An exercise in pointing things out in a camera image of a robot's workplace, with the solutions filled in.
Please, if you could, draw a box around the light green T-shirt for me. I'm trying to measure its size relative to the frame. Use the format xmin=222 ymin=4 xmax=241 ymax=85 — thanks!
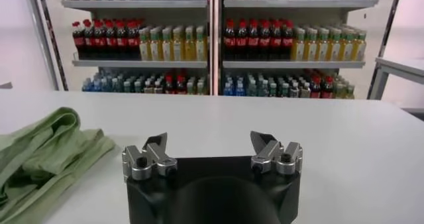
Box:
xmin=0 ymin=107 xmax=116 ymax=224

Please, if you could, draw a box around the grey window frame post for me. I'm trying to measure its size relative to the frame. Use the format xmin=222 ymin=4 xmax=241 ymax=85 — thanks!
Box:
xmin=21 ymin=0 xmax=64 ymax=92

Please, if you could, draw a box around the black metal frame post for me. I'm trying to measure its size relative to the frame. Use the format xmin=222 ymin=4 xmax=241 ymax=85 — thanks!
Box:
xmin=34 ymin=0 xmax=70 ymax=92
xmin=377 ymin=0 xmax=405 ymax=60

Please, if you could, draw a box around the white metal side table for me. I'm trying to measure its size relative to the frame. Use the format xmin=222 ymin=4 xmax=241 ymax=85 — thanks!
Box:
xmin=366 ymin=56 xmax=424 ymax=101

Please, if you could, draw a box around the red-capped cola bottle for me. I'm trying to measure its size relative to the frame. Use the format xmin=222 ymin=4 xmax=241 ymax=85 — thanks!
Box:
xmin=281 ymin=20 xmax=294 ymax=60
xmin=127 ymin=21 xmax=140 ymax=60
xmin=105 ymin=21 xmax=117 ymax=60
xmin=258 ymin=19 xmax=271 ymax=60
xmin=83 ymin=20 xmax=95 ymax=60
xmin=235 ymin=19 xmax=248 ymax=60
xmin=270 ymin=19 xmax=282 ymax=60
xmin=73 ymin=21 xmax=85 ymax=60
xmin=116 ymin=21 xmax=129 ymax=60
xmin=223 ymin=19 xmax=236 ymax=60
xmin=246 ymin=19 xmax=259 ymax=60
xmin=93 ymin=21 xmax=106 ymax=60

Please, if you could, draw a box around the yellow juice bottle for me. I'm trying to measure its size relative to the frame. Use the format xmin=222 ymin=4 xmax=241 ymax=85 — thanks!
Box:
xmin=304 ymin=28 xmax=317 ymax=62
xmin=316 ymin=28 xmax=329 ymax=62
xmin=184 ymin=25 xmax=196 ymax=62
xmin=328 ymin=28 xmax=342 ymax=62
xmin=160 ymin=26 xmax=173 ymax=62
xmin=291 ymin=28 xmax=305 ymax=62
xmin=195 ymin=25 xmax=208 ymax=62
xmin=172 ymin=26 xmax=185 ymax=62
xmin=341 ymin=29 xmax=354 ymax=62
xmin=138 ymin=27 xmax=150 ymax=62
xmin=352 ymin=31 xmax=367 ymax=62
xmin=149 ymin=27 xmax=162 ymax=62

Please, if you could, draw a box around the grey beverage display rack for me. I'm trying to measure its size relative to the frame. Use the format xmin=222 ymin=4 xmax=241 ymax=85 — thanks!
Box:
xmin=60 ymin=0 xmax=213 ymax=96
xmin=218 ymin=0 xmax=380 ymax=99

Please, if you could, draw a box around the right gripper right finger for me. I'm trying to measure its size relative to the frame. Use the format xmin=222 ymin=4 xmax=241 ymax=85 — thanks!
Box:
xmin=250 ymin=131 xmax=304 ymax=176

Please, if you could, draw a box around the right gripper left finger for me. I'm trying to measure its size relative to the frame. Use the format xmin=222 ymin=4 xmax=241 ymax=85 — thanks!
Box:
xmin=121 ymin=132 xmax=178 ymax=182

